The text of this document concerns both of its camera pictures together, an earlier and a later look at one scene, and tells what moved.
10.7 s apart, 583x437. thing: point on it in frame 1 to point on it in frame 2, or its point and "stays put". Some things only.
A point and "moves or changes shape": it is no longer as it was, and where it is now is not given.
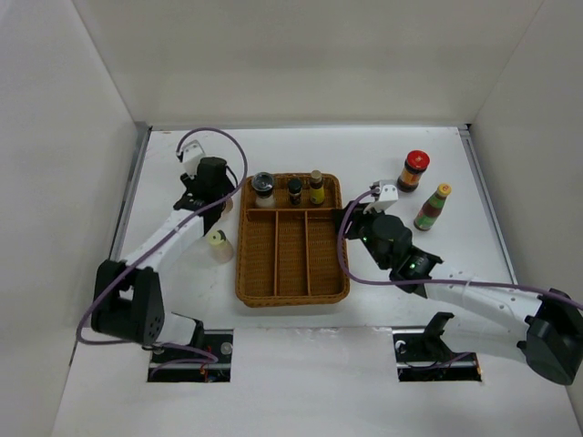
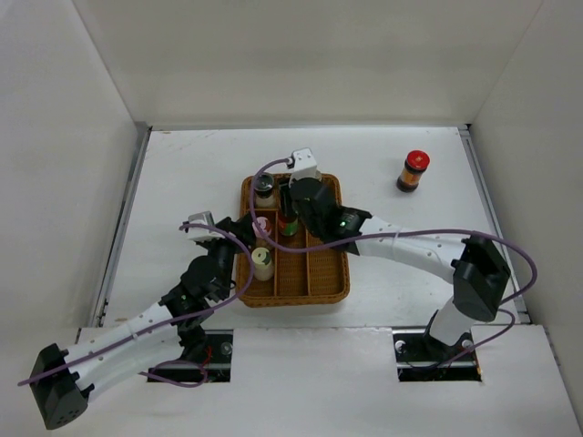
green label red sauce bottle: (432, 208) to (289, 225)
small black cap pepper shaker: (294, 189) moves or changes shape
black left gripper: (189, 180) to (240, 228)
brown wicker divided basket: (288, 254) stays put
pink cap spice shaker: (229, 205) to (264, 223)
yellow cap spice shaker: (221, 249) moves or changes shape
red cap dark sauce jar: (416, 162) stays put
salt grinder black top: (263, 183) stays put
